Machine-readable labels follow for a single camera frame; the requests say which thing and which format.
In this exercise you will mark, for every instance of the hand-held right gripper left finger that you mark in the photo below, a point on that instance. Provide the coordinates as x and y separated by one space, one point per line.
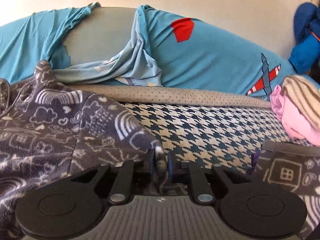
153 166

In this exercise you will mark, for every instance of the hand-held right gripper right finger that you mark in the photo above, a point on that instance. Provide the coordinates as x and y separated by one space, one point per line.
171 167

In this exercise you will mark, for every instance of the grey printed fleece jacket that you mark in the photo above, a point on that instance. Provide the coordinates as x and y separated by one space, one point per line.
50 135

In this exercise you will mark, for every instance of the houndstooth bed cover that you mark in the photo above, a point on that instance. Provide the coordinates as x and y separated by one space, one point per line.
200 135

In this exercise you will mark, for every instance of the light blue printed cloth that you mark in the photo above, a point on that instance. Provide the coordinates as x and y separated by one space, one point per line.
125 65

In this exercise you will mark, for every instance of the pink cloth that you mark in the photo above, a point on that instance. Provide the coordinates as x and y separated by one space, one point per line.
295 122

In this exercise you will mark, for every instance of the grey cushion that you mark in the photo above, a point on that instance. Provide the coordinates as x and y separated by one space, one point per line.
100 35

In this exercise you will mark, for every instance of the beige striped knit garment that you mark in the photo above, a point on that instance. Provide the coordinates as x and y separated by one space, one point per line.
302 95

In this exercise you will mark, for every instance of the blue jacket with dark lining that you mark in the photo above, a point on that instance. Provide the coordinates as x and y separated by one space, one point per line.
303 42

